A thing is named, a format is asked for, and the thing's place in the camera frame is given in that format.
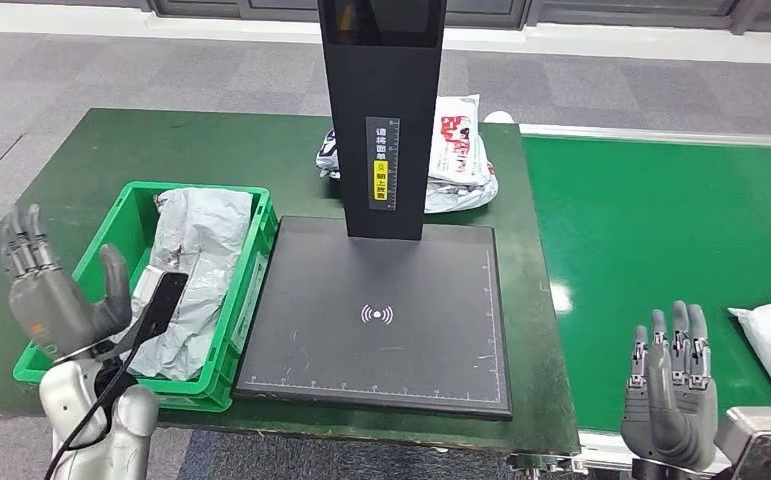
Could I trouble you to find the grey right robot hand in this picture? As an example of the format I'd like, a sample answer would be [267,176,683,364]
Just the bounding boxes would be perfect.
[620,301,720,473]

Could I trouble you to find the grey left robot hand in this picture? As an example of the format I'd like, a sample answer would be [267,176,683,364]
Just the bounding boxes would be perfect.
[0,203,135,362]

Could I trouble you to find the plain grey plastic parcel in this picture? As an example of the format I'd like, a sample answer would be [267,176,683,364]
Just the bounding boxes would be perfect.
[119,187,254,382]

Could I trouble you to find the green conveyor belt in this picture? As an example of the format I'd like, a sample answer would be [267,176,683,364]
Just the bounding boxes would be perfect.
[520,135,771,435]

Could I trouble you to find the crumpled grey parcel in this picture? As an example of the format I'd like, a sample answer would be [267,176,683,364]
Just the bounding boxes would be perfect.
[423,177,500,215]

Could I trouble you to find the black inbound scanning machine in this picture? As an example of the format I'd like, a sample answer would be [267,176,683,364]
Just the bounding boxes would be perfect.
[232,0,514,422]

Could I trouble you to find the white parcel with dark print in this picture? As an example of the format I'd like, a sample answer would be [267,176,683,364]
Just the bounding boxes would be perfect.
[315,129,343,180]

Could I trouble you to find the white parcel with red print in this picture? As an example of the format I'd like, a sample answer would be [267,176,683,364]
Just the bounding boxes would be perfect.
[429,94,498,188]

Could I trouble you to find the green plastic crate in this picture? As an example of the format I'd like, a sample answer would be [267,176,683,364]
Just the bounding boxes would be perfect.
[12,180,280,413]

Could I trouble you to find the black yellow label sticker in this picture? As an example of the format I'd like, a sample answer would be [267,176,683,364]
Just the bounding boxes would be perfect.
[365,116,402,212]

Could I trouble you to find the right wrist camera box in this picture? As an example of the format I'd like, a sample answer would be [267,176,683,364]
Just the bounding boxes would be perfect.
[712,405,771,480]

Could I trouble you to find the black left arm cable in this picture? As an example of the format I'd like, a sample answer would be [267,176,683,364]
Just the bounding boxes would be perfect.
[43,344,141,480]

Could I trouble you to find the metal clamp bracket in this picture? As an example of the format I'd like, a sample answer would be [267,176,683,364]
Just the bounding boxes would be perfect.
[507,452,588,477]

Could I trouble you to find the pale conveyor frame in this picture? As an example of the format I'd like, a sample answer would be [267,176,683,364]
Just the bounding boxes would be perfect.
[507,122,771,480]

